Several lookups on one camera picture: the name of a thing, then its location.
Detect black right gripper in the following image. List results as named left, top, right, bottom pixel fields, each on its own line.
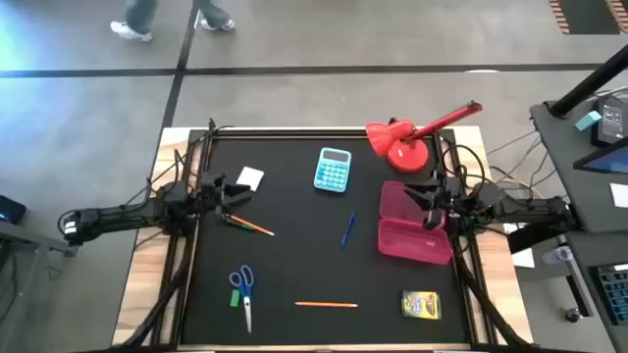
left=402, top=174, right=467, bottom=231

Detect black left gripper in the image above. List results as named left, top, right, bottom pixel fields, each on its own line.
left=195, top=171, right=254, bottom=229

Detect orange pencil pink eraser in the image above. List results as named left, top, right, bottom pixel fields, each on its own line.
left=293, top=300, right=360, bottom=310
left=228, top=213, right=277, bottom=237

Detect pink plastic pencil case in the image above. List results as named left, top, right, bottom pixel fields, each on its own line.
left=376, top=179, right=454, bottom=267

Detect blue pen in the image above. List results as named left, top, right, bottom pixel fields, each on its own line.
left=340, top=211, right=358, bottom=250

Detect yellow green crayon box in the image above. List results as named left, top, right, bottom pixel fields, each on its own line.
left=400, top=289, right=443, bottom=322

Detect blue-handled scissors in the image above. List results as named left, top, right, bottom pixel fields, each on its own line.
left=228, top=264, right=256, bottom=335

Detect red desk lamp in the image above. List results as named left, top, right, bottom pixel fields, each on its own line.
left=364, top=100, right=484, bottom=175

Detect black table mat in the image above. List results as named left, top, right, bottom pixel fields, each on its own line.
left=179, top=136, right=472, bottom=346

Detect white paper sheet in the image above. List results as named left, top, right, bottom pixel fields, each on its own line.
left=609, top=181, right=628, bottom=210
left=502, top=223, right=537, bottom=270

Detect translucent plastic cylinder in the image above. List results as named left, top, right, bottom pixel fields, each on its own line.
left=542, top=244, right=575, bottom=267

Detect dark grey side desk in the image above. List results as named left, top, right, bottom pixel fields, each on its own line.
left=529, top=85, right=628, bottom=353

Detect small teal box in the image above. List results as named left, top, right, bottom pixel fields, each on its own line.
left=574, top=110, right=603, bottom=132

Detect black monitor blue screen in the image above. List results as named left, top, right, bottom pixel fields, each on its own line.
left=572, top=146, right=628, bottom=176

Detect black power adapter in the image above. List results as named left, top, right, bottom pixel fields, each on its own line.
left=591, top=95, right=628, bottom=147

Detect black metal pole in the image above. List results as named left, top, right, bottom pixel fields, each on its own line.
left=549, top=43, right=628, bottom=119

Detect black keyboard blue keys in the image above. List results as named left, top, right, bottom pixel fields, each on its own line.
left=596, top=263, right=628, bottom=328

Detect person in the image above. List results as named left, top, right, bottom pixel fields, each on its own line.
left=109, top=0, right=237, bottom=44

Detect dark device blue light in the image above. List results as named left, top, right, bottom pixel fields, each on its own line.
left=0, top=194, right=28, bottom=226

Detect dark rug striped border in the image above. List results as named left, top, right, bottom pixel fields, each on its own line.
left=548, top=0, right=628, bottom=35

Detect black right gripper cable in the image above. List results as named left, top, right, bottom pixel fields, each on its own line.
left=440, top=143, right=488, bottom=197

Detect long black left arm cable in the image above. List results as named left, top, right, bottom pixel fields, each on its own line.
left=125, top=117, right=220, bottom=207

